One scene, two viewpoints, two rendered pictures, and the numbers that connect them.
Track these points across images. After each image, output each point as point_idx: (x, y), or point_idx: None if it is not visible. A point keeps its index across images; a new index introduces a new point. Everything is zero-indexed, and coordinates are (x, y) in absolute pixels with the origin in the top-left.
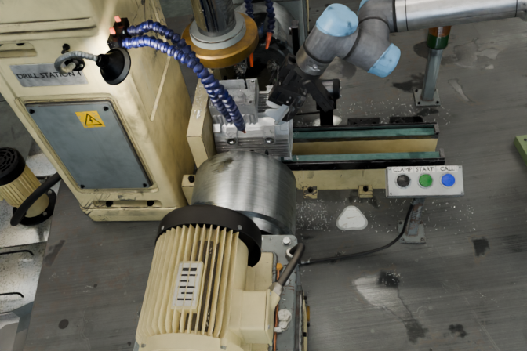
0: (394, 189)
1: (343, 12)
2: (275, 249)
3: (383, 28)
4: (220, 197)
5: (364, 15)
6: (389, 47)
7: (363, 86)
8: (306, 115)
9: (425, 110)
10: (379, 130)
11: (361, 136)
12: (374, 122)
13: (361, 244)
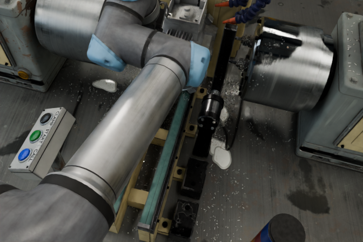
0: (45, 112)
1: None
2: None
3: (131, 43)
4: None
5: (165, 33)
6: (99, 41)
7: (270, 207)
8: (236, 139)
9: None
10: (165, 169)
11: (162, 149)
12: (195, 185)
13: (75, 141)
